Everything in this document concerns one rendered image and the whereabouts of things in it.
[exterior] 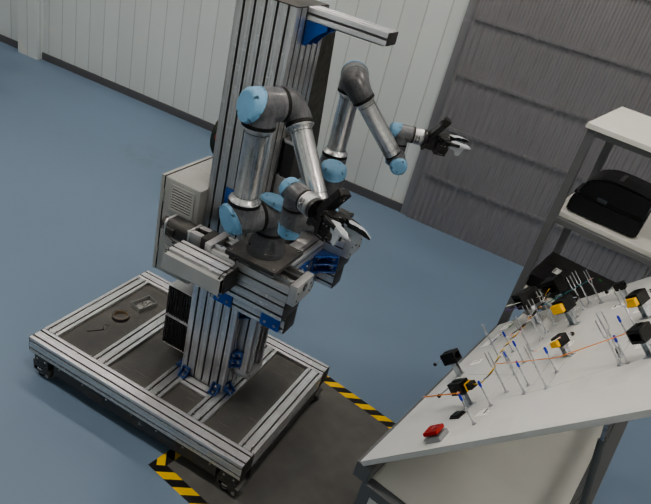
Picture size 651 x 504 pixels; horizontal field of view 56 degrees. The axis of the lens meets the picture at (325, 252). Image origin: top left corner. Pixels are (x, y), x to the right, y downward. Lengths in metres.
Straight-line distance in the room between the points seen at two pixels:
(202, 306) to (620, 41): 3.65
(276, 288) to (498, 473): 1.03
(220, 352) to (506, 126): 3.31
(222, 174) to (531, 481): 1.63
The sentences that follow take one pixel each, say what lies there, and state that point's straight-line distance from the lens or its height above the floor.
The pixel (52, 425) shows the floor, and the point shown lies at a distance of 3.24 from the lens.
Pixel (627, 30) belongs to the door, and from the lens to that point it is 5.20.
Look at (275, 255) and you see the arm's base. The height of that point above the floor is 1.19.
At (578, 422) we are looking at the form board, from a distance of 1.66.
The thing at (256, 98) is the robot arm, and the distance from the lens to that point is 2.01.
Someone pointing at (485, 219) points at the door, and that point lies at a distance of 5.62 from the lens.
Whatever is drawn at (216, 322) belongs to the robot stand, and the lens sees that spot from 2.88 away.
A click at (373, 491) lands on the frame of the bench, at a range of 2.13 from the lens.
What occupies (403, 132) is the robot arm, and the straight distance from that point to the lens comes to 2.77.
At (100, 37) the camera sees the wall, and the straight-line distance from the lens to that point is 7.49.
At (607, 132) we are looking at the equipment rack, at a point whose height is 1.84.
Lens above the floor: 2.38
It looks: 29 degrees down
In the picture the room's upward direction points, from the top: 15 degrees clockwise
